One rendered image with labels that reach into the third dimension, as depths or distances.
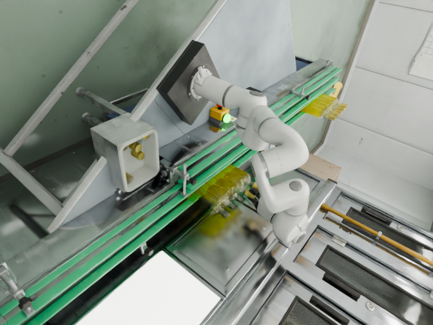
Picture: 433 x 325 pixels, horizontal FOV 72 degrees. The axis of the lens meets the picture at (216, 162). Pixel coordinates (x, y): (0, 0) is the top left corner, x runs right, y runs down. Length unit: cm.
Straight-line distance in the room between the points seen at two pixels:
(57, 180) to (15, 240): 37
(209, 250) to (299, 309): 41
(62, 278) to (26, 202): 65
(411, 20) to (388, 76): 101
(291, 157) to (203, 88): 50
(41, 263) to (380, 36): 656
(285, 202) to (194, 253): 52
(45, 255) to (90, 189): 26
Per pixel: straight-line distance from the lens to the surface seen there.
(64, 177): 176
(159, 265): 127
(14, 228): 159
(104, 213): 123
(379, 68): 700
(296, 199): 94
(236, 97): 114
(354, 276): 148
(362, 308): 138
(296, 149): 91
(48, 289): 112
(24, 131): 165
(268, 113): 100
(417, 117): 716
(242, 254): 132
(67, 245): 117
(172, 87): 117
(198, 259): 129
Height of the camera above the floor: 157
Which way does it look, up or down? 27 degrees down
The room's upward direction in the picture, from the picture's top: 119 degrees clockwise
